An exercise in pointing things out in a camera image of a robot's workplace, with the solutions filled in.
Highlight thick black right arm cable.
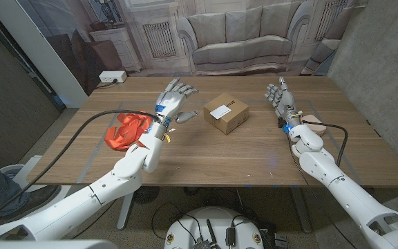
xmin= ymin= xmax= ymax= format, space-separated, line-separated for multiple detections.
xmin=301 ymin=120 xmax=348 ymax=167

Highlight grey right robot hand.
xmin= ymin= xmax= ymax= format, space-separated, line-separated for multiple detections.
xmin=264 ymin=76 xmax=303 ymax=131

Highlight black round floor disc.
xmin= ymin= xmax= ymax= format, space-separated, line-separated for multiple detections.
xmin=133 ymin=186 xmax=160 ymax=205

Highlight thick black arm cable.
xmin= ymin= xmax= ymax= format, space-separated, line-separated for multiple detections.
xmin=301 ymin=120 xmax=348 ymax=167
xmin=0 ymin=109 xmax=161 ymax=228

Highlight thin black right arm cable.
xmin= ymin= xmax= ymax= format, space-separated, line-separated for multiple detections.
xmin=287 ymin=133 xmax=359 ymax=249

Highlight white floor base plate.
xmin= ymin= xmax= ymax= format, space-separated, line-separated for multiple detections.
xmin=0 ymin=154 xmax=72 ymax=198

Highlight light wooden block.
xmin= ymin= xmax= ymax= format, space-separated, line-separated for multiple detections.
xmin=301 ymin=114 xmax=327 ymax=136

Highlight printed living room backdrop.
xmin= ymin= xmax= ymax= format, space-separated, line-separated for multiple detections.
xmin=17 ymin=0 xmax=369 ymax=96

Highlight brown cardboard box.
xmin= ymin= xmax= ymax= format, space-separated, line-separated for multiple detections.
xmin=203 ymin=91 xmax=250 ymax=136

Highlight red ribbon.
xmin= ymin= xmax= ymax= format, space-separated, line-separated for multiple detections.
xmin=104 ymin=111 xmax=154 ymax=152

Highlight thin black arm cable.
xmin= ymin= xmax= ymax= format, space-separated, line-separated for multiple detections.
xmin=287 ymin=133 xmax=359 ymax=249
xmin=70 ymin=199 xmax=117 ymax=240

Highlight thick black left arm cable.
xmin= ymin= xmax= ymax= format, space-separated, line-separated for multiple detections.
xmin=0 ymin=109 xmax=161 ymax=228

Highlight grey table leg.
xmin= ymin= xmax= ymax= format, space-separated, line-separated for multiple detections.
xmin=290 ymin=186 xmax=313 ymax=234
xmin=117 ymin=192 xmax=136 ymax=231

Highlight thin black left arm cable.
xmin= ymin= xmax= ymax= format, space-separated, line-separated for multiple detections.
xmin=70 ymin=199 xmax=117 ymax=240

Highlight black floor cable loop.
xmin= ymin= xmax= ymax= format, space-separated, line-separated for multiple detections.
xmin=150 ymin=202 xmax=203 ymax=241

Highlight black power strip cable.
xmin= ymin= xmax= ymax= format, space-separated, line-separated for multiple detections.
xmin=95 ymin=80 xmax=119 ymax=90

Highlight white power strip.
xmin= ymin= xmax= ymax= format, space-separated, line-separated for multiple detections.
xmin=98 ymin=70 xmax=128 ymax=84

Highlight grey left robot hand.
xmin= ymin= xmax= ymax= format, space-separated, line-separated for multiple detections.
xmin=146 ymin=78 xmax=200 ymax=139

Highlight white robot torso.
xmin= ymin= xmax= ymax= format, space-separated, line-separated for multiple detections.
xmin=164 ymin=206 xmax=265 ymax=249

